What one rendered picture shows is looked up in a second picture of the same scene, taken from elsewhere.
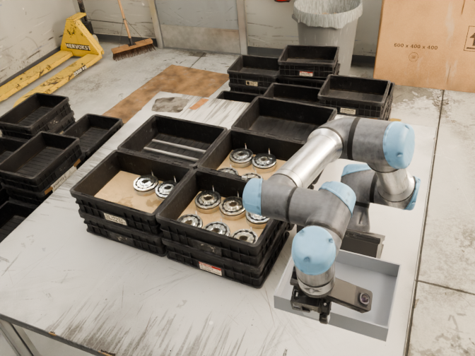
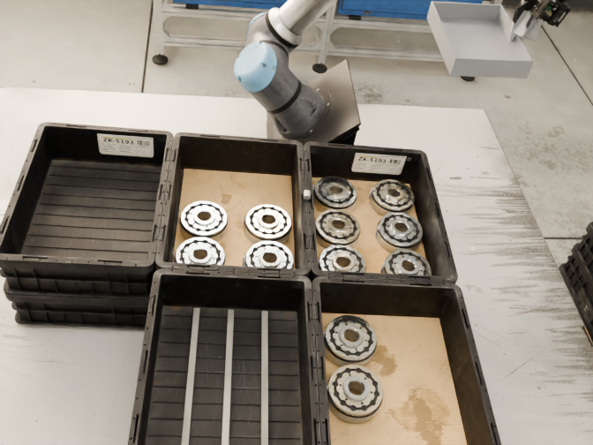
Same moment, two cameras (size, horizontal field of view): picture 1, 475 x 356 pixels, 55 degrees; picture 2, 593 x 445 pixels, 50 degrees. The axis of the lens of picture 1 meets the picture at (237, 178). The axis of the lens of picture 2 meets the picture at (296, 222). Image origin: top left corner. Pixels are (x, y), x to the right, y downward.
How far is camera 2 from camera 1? 2.10 m
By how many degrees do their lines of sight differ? 83
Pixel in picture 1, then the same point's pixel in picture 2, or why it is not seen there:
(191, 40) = not seen: outside the picture
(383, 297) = (456, 23)
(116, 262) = not seen: hidden behind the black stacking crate
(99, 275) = (517, 427)
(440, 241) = not seen: hidden behind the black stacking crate
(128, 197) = (395, 418)
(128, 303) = (520, 352)
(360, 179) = (280, 57)
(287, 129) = (67, 222)
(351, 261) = (439, 36)
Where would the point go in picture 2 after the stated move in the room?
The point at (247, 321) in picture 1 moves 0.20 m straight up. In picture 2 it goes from (446, 215) to (469, 161)
